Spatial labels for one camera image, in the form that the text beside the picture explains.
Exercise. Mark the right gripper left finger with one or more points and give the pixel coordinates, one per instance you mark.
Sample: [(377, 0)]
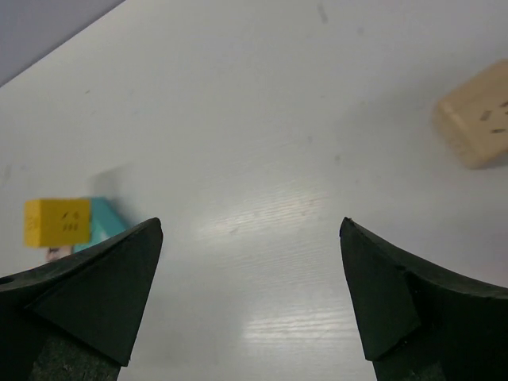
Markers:
[(77, 318)]

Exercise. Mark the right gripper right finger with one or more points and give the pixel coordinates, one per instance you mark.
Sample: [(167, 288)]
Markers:
[(418, 320)]

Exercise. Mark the yellow cube socket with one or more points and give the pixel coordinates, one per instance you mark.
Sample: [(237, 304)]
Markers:
[(56, 222)]

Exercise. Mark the teal triangular power strip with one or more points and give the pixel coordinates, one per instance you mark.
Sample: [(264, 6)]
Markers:
[(105, 223)]

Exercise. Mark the beige cube socket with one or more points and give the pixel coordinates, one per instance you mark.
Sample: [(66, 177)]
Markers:
[(472, 118)]

